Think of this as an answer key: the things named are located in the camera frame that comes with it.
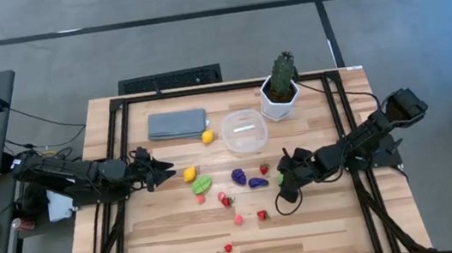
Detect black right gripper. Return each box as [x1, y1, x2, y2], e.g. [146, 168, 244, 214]
[275, 144, 325, 190]

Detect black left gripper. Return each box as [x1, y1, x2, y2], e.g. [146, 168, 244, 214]
[126, 156, 179, 196]

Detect yellow toy lemon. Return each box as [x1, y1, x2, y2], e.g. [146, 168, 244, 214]
[182, 166, 199, 184]
[200, 129, 216, 145]

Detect purple toy eggplant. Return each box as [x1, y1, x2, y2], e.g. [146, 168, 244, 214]
[247, 175, 270, 190]

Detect green toy starfruit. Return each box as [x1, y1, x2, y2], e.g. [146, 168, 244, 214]
[190, 174, 215, 196]

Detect clear plastic tupperware container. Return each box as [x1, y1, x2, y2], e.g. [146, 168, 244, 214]
[219, 106, 271, 156]

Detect grey folded cloth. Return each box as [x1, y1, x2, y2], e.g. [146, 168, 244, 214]
[145, 106, 211, 144]

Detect purple toy grapes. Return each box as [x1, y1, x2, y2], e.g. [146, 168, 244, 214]
[230, 166, 249, 188]

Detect white hexagonal plant pot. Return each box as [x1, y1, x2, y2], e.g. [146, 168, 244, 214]
[256, 72, 304, 123]

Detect black floor vent grille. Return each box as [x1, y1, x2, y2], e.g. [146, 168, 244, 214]
[115, 63, 224, 96]

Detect green cactus plant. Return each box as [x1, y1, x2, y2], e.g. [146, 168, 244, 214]
[263, 49, 302, 99]

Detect white crumpled paper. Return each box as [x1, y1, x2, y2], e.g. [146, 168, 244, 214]
[45, 186, 79, 223]

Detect red soda can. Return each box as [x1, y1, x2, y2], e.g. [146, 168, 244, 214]
[10, 215, 38, 234]

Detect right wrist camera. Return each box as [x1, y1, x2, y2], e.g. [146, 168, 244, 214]
[279, 184, 304, 205]

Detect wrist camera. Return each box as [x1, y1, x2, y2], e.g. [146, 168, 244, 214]
[279, 184, 304, 205]
[132, 144, 153, 167]

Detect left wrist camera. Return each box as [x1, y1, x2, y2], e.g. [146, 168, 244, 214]
[132, 144, 153, 167]

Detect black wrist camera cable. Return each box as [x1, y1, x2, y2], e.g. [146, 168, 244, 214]
[273, 185, 307, 218]

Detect black metal table frame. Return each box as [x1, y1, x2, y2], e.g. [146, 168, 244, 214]
[48, 59, 432, 253]

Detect long black power cable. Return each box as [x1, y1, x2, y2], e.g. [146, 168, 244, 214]
[296, 72, 383, 121]

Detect thin black desk cable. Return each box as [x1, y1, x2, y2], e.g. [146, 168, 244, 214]
[7, 99, 87, 136]
[4, 125, 89, 154]

